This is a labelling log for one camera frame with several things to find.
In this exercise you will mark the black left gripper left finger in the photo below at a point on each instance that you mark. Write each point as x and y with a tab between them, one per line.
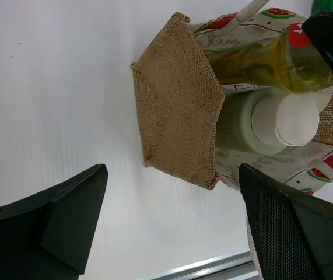
48	235

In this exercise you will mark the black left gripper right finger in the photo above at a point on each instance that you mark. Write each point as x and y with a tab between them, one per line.
292	231

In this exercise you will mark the yellow dish soap bottle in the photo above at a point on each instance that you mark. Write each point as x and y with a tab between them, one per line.
290	60

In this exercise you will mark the pale green bottle white cap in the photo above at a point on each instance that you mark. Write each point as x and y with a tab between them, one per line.
267	121

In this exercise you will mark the burlap canvas bag watermelon print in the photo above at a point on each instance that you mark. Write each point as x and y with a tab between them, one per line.
179	99

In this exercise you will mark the green object behind bag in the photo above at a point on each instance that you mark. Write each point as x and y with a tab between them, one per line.
321	5

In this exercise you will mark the aluminium front rail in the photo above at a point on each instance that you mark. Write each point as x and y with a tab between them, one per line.
239	266

